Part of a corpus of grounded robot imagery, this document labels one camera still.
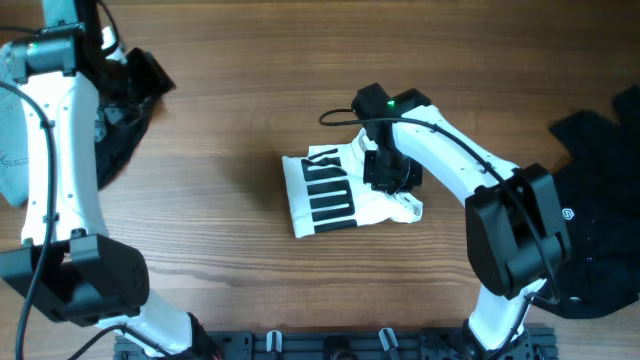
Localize white t-shirt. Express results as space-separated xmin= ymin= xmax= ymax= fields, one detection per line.
xmin=282 ymin=130 xmax=423 ymax=238

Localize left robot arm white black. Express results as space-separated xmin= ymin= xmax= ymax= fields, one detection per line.
xmin=1 ymin=1 xmax=216 ymax=359

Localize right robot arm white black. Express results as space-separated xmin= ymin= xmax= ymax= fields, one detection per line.
xmin=351 ymin=84 xmax=571 ymax=358

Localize black folded garment left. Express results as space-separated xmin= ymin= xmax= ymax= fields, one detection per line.
xmin=95 ymin=96 xmax=163 ymax=189

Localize light blue jeans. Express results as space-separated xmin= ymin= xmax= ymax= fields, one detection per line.
xmin=0 ymin=44 xmax=31 ymax=208

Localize black garment right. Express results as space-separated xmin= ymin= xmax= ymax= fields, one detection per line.
xmin=544 ymin=85 xmax=639 ymax=319

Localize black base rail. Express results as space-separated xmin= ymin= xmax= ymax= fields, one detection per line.
xmin=113 ymin=327 xmax=559 ymax=360

